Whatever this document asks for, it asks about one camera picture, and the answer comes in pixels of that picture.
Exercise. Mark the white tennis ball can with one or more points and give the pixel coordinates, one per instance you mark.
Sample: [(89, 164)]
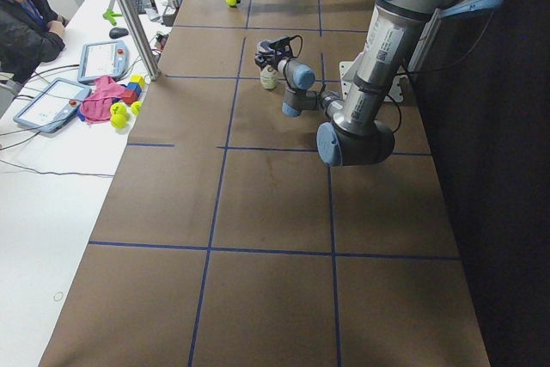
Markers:
[(267, 82)]

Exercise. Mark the spare tennis ball on desk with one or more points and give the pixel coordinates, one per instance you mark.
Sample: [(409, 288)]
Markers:
[(136, 107)]

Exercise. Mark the yellow toy cube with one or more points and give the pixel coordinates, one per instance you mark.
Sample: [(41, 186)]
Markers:
[(137, 81)]

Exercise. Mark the black computer mouse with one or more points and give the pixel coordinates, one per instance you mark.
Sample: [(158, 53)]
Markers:
[(117, 32)]

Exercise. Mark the blue toy cube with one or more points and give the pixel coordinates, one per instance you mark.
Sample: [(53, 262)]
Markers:
[(135, 88)]

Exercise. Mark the green plastic toy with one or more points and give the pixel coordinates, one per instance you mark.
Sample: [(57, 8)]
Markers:
[(111, 16)]

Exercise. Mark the red toy cube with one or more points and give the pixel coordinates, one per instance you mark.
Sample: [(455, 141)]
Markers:
[(129, 96)]

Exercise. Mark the far teach pendant tablet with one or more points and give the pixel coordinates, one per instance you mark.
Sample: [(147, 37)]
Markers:
[(108, 58)]

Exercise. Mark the teach pendant tablet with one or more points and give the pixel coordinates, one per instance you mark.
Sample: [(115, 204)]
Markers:
[(54, 106), (108, 58)]

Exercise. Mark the pink cloth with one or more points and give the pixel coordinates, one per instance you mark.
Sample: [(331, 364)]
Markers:
[(96, 108)]

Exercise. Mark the seated person in dark jacket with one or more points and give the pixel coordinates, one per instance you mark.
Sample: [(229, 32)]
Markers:
[(32, 33)]

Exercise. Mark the near teach pendant tablet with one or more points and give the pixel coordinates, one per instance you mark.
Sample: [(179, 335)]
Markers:
[(54, 106)]

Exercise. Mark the rubber band on desk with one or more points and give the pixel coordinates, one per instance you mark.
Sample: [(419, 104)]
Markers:
[(58, 296)]

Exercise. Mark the aluminium frame post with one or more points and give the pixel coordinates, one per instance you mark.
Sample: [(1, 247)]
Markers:
[(140, 39)]

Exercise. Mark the white pedestal column with base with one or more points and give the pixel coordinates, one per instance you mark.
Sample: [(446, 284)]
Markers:
[(394, 92)]

